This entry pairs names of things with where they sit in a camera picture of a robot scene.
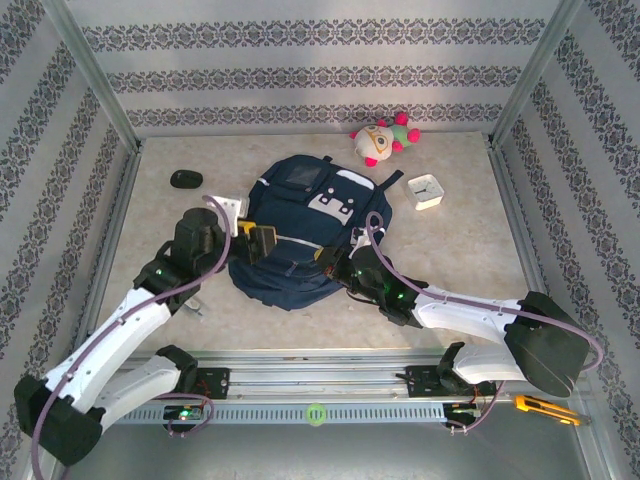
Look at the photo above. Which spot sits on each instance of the white square alarm clock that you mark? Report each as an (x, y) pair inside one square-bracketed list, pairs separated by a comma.
[(425, 192)]

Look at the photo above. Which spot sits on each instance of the navy blue backpack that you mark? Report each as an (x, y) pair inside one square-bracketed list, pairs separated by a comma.
[(300, 220)]

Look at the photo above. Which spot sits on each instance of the yellow utility knife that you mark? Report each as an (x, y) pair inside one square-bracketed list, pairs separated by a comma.
[(540, 406)]

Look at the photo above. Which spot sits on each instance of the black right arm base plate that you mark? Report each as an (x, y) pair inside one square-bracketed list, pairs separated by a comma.
[(422, 382)]

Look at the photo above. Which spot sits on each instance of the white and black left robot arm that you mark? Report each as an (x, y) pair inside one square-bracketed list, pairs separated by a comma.
[(100, 345)]

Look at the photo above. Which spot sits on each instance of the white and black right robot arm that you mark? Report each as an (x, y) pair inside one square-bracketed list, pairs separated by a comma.
[(465, 315)]

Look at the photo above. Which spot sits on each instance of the left circuit board with LED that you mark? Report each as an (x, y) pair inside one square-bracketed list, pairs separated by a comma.
[(182, 414)]

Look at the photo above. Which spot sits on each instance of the white plush toy with glasses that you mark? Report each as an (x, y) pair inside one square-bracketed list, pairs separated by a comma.
[(375, 142)]

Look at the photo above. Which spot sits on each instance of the aluminium mounting rail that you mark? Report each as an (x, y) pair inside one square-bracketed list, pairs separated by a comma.
[(310, 377)]

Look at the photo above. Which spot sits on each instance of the aluminium left frame post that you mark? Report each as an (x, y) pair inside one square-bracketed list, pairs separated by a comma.
[(95, 75)]

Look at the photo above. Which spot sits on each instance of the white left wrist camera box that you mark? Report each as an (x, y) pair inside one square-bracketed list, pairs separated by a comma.
[(230, 206)]

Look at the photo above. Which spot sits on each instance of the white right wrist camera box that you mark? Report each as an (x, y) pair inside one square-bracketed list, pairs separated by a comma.
[(357, 235)]

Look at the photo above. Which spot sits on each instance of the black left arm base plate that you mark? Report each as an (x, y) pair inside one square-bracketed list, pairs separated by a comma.
[(215, 382)]

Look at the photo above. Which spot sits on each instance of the aluminium right frame post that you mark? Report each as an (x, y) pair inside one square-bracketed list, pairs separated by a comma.
[(534, 75)]

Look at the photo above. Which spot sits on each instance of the aluminium frame post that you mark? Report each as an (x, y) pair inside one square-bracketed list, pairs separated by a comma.
[(95, 75), (534, 75)]

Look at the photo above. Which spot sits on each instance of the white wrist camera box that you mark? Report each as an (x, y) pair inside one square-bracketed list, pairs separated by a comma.
[(357, 235), (230, 206)]

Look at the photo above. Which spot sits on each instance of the aluminium right side rail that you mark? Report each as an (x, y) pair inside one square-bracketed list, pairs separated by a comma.
[(517, 225)]

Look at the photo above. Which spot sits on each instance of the small metal clip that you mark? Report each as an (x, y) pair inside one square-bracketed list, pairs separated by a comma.
[(196, 310)]

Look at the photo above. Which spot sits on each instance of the black computer mouse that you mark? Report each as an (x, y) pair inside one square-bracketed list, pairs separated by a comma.
[(186, 179)]

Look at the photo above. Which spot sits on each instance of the aluminium left side rail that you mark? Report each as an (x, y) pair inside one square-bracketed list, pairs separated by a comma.
[(111, 240)]

